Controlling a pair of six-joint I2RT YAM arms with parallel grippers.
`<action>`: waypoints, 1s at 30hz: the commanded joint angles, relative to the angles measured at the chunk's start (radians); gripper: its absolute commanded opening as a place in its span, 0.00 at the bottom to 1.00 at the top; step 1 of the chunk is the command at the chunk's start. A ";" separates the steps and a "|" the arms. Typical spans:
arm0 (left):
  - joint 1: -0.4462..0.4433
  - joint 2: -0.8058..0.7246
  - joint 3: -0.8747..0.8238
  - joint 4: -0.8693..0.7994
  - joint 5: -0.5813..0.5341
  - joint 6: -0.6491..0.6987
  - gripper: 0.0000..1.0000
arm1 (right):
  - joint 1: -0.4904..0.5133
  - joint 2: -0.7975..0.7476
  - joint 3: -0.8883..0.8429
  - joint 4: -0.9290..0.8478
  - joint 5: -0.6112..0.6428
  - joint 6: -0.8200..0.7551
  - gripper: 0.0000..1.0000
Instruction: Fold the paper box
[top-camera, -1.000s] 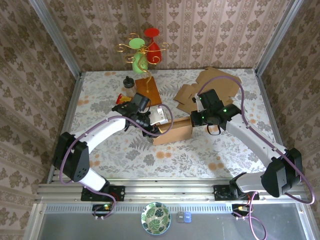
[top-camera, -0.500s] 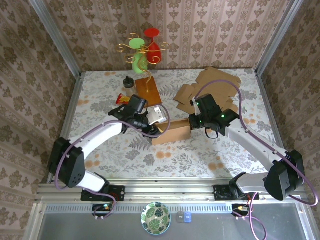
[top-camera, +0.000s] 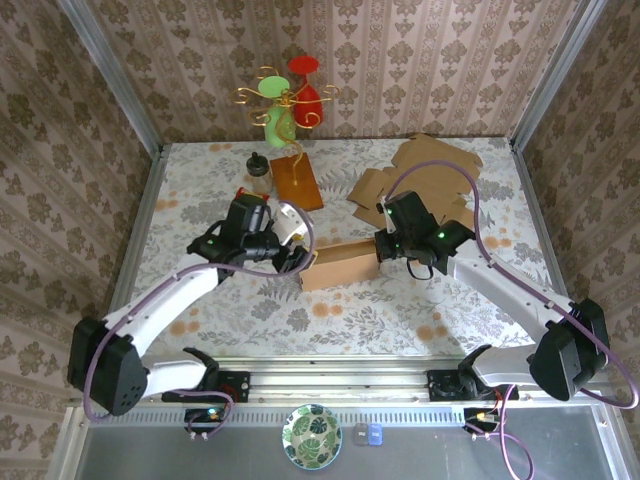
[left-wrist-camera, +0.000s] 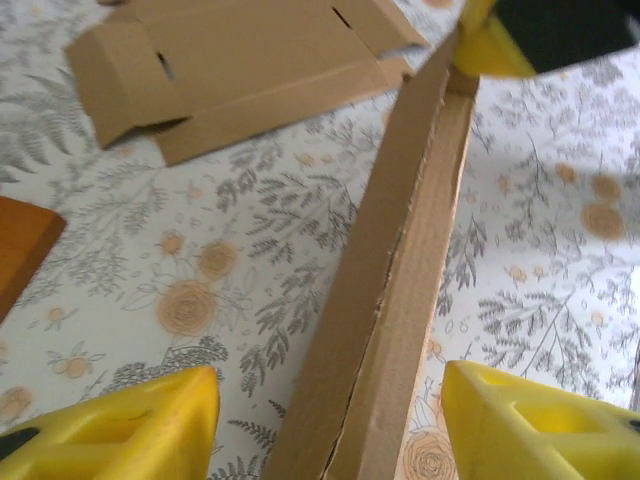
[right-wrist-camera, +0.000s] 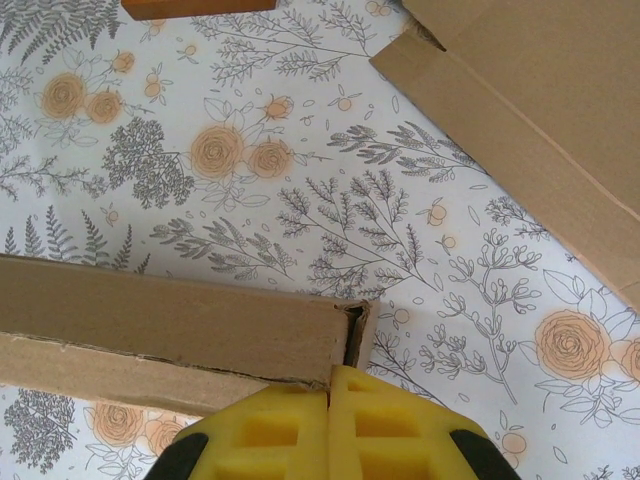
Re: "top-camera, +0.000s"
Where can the brown cardboard box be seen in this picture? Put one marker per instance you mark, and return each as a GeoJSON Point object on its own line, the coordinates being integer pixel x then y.
{"type": "Point", "coordinates": [340, 267]}
{"type": "Point", "coordinates": [435, 150]}

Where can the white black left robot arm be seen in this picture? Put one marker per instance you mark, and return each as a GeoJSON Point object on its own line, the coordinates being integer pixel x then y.
{"type": "Point", "coordinates": [165, 300]}

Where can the glass jar with black lid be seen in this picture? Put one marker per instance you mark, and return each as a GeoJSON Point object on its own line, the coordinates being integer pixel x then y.
{"type": "Point", "coordinates": [259, 172]}

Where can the floral printed table cover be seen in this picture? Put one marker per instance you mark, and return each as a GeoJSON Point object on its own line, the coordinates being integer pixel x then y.
{"type": "Point", "coordinates": [350, 325]}

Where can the green plastic goblet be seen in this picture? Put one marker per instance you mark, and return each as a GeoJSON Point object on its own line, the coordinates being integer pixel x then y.
{"type": "Point", "coordinates": [277, 127]}

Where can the red plastic goblet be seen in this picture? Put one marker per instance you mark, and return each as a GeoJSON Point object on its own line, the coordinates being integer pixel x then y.
{"type": "Point", "coordinates": [307, 105]}

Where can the leaf pattern bowl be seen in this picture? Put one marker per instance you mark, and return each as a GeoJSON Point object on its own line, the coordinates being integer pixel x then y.
{"type": "Point", "coordinates": [312, 437]}

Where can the small grey card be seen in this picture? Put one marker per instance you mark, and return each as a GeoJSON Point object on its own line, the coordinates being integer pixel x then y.
{"type": "Point", "coordinates": [359, 435]}

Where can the small blue card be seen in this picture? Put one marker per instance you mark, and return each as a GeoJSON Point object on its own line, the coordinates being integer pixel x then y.
{"type": "Point", "coordinates": [375, 435]}

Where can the grey metal shelf plate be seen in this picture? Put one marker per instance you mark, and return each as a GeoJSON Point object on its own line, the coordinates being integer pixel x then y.
{"type": "Point", "coordinates": [150, 455]}

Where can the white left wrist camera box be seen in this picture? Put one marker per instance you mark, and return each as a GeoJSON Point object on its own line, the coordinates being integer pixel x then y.
{"type": "Point", "coordinates": [291, 220]}

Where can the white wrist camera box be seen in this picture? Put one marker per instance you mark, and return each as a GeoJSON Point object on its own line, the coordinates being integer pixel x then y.
{"type": "Point", "coordinates": [291, 220]}
{"type": "Point", "coordinates": [384, 212]}

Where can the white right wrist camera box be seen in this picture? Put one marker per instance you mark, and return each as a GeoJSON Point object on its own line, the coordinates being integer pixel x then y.
{"type": "Point", "coordinates": [384, 212]}

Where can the aluminium table side rail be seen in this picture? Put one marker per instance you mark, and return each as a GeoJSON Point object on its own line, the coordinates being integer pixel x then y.
{"type": "Point", "coordinates": [531, 200]}
{"type": "Point", "coordinates": [151, 175]}

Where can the long aluminium base rail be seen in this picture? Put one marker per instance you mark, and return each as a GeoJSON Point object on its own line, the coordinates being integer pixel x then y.
{"type": "Point", "coordinates": [340, 382]}

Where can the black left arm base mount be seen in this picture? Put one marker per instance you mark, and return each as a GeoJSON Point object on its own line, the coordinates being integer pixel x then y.
{"type": "Point", "coordinates": [235, 385]}

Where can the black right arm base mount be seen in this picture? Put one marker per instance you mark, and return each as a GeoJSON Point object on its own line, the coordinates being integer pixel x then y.
{"type": "Point", "coordinates": [442, 385]}

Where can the aluminium frame post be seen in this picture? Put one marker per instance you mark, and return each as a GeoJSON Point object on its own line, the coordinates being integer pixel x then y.
{"type": "Point", "coordinates": [555, 75]}
{"type": "Point", "coordinates": [112, 75]}

